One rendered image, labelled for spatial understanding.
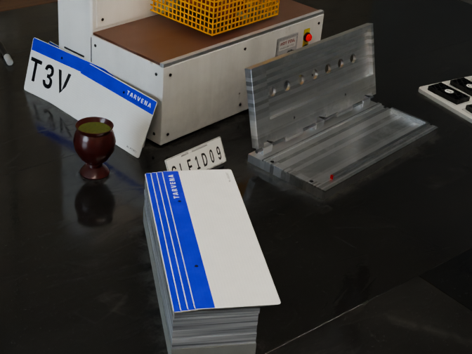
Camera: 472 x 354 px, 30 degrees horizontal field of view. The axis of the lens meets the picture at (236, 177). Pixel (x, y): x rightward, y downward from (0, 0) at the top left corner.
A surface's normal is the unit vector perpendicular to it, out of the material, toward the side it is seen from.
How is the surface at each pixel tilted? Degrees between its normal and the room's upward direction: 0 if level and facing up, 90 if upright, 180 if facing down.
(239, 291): 0
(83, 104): 69
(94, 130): 0
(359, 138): 0
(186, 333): 90
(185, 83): 90
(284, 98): 76
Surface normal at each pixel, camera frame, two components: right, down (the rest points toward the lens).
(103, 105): -0.65, -0.03
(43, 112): 0.07, -0.86
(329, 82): 0.73, 0.18
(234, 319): 0.19, 0.50
